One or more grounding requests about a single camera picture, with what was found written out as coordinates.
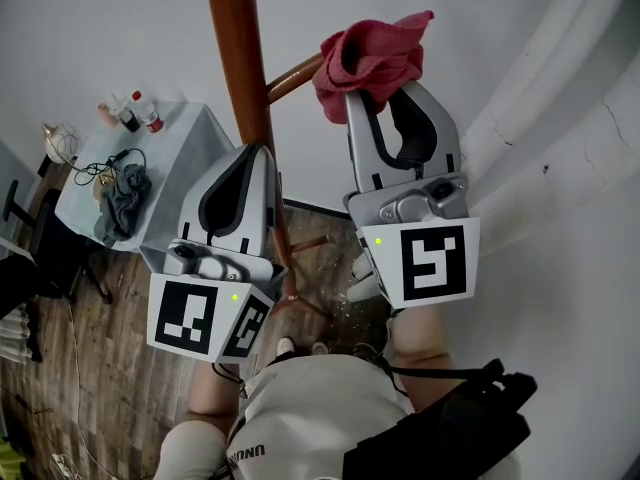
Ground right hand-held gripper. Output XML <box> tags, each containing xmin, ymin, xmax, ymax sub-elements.
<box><xmin>342</xmin><ymin>81</ymin><xmax>481</xmax><ymax>310</ymax></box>

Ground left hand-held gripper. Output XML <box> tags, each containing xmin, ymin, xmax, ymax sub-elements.
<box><xmin>144</xmin><ymin>142</ymin><xmax>290</xmax><ymax>364</ymax></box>

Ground red cloth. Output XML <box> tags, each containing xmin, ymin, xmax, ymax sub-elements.
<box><xmin>312</xmin><ymin>10</ymin><xmax>435</xmax><ymax>125</ymax></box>

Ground wooden coat stand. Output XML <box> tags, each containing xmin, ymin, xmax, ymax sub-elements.
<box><xmin>202</xmin><ymin>0</ymin><xmax>331</xmax><ymax>319</ymax></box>

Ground person's left forearm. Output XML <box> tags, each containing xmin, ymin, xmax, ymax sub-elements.
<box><xmin>187</xmin><ymin>355</ymin><xmax>251</xmax><ymax>419</ymax></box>

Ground black shoulder bag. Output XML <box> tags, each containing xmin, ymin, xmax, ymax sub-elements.
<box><xmin>342</xmin><ymin>357</ymin><xmax>539</xmax><ymax>480</ymax></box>

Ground person's right forearm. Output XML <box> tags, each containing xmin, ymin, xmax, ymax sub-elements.
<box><xmin>387</xmin><ymin>303</ymin><xmax>459</xmax><ymax>414</ymax></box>

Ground crumpled grey cloth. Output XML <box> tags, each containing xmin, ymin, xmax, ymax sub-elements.
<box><xmin>93</xmin><ymin>163</ymin><xmax>153</xmax><ymax>248</ymax></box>

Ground yellow-green plastic rack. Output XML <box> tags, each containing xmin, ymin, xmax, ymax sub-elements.
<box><xmin>0</xmin><ymin>440</ymin><xmax>24</xmax><ymax>480</ymax></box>

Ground table with white cover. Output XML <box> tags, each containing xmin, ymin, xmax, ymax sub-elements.
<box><xmin>53</xmin><ymin>100</ymin><xmax>236</xmax><ymax>274</ymax></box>

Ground dark glass bottle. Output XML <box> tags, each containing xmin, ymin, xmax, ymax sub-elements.
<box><xmin>117</xmin><ymin>105</ymin><xmax>142</xmax><ymax>133</ymax></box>

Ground black office chair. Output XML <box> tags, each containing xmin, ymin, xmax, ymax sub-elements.
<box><xmin>2</xmin><ymin>178</ymin><xmax>114</xmax><ymax>305</ymax></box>

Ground person's white shirt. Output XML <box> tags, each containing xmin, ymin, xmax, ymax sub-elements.
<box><xmin>158</xmin><ymin>353</ymin><xmax>521</xmax><ymax>480</ymax></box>

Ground folded white towels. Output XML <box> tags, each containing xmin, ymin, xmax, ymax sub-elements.
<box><xmin>0</xmin><ymin>303</ymin><xmax>31</xmax><ymax>364</ymax></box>

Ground black cable with adapter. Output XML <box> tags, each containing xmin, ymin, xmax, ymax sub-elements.
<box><xmin>73</xmin><ymin>147</ymin><xmax>147</xmax><ymax>187</ymax></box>

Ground white wall pipe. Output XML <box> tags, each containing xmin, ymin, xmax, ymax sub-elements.
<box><xmin>351</xmin><ymin>0</ymin><xmax>616</xmax><ymax>280</ymax></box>
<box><xmin>346</xmin><ymin>0</ymin><xmax>640</xmax><ymax>303</ymax></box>

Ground white wire globe lamp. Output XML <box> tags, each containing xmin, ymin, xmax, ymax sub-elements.
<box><xmin>42</xmin><ymin>122</ymin><xmax>81</xmax><ymax>165</ymax></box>

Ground tangle of white cables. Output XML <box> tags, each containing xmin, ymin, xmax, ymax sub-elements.
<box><xmin>49</xmin><ymin>452</ymin><xmax>91</xmax><ymax>480</ymax></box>

